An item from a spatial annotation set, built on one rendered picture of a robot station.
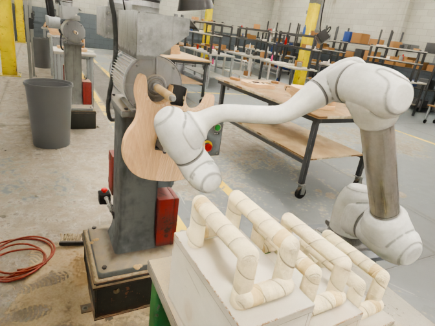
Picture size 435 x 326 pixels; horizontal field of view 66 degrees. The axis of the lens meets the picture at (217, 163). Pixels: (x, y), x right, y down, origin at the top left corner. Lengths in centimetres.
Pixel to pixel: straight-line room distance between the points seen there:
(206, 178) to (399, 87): 58
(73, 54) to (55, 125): 117
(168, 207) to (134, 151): 62
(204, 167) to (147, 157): 41
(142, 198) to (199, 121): 93
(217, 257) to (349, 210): 91
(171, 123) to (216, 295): 52
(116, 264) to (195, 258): 129
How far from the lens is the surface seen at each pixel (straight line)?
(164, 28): 117
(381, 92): 102
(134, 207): 186
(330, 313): 76
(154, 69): 147
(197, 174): 102
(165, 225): 195
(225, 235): 55
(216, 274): 64
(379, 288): 89
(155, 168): 141
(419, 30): 1393
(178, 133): 96
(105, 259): 197
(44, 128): 420
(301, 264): 67
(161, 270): 90
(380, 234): 137
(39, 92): 408
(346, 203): 151
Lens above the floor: 151
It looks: 21 degrees down
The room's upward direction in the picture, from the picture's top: 8 degrees clockwise
